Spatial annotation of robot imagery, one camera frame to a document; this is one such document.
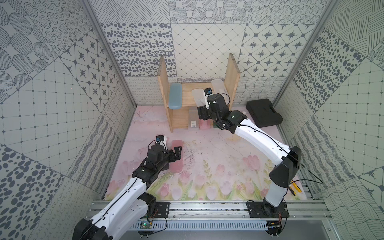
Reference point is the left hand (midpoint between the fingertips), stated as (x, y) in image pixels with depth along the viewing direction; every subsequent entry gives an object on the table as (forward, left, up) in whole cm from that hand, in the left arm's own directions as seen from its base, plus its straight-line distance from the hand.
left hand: (174, 145), depth 81 cm
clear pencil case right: (+33, -25, +15) cm, 44 cm away
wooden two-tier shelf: (+22, -4, +13) cm, 26 cm away
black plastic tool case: (+36, -62, -11) cm, 73 cm away
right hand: (+15, -17, +15) cm, 27 cm away
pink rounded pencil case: (-6, -1, -15) cm, 16 cm away
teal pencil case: (+26, +1, +13) cm, 29 cm away
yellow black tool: (-16, -67, -17) cm, 71 cm away
